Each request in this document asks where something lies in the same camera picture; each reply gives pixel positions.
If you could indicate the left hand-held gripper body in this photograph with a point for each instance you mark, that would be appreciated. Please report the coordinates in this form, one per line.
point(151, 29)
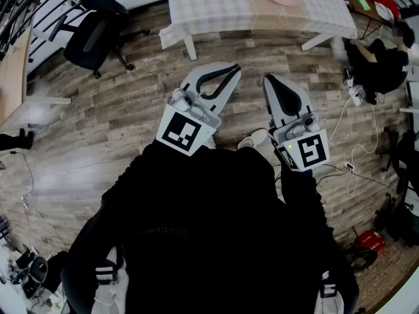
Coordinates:
point(178, 131)

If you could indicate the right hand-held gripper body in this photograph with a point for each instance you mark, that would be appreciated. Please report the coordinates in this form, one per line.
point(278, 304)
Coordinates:
point(291, 132)

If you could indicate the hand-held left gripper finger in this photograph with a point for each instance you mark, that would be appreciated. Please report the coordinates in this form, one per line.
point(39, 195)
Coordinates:
point(209, 69)
point(229, 88)

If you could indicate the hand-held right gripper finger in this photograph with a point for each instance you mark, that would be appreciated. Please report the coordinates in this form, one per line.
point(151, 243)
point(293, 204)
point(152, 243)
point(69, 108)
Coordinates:
point(271, 110)
point(304, 101)

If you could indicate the person's right forearm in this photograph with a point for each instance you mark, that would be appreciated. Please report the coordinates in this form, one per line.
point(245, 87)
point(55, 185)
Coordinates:
point(301, 191)

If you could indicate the person's left forearm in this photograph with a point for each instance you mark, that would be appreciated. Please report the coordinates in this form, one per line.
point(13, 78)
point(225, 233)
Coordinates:
point(144, 168)

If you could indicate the white table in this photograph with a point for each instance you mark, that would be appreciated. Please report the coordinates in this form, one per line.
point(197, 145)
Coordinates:
point(191, 49)

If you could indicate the white power strip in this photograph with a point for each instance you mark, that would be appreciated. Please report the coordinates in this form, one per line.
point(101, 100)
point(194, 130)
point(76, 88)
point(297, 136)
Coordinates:
point(25, 201)
point(349, 166)
point(356, 95)

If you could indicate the checkered tablecloth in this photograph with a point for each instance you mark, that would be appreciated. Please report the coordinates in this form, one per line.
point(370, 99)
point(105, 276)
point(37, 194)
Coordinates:
point(212, 11)

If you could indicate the person's black sweater torso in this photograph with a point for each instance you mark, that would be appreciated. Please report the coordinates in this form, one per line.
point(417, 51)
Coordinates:
point(212, 240)

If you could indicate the green tag on side table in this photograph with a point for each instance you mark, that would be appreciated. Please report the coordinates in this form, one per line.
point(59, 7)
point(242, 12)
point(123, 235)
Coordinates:
point(362, 2)

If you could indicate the black office chair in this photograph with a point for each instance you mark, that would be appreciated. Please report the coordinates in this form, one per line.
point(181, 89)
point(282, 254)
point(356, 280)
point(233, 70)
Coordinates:
point(404, 162)
point(88, 49)

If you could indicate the red cloth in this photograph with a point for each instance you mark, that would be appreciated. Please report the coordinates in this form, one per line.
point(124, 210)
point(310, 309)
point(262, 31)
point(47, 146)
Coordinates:
point(386, 2)

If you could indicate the red box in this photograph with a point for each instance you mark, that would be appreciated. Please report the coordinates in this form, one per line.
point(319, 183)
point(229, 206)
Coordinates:
point(370, 240)

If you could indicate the black floor fan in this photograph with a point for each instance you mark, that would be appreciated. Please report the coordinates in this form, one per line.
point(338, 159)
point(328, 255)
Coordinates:
point(363, 260)

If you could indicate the light wooden desk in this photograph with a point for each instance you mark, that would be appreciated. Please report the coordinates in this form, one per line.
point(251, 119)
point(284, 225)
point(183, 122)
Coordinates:
point(13, 77)

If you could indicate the white striped clothing piece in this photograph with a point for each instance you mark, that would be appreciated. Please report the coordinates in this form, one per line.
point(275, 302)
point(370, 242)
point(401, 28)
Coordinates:
point(108, 293)
point(330, 303)

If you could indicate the gray office chair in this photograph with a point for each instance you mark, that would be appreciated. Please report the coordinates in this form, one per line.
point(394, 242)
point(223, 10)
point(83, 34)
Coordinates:
point(38, 268)

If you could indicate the white cluttered desk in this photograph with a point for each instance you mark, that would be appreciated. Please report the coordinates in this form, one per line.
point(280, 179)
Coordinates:
point(8, 303)

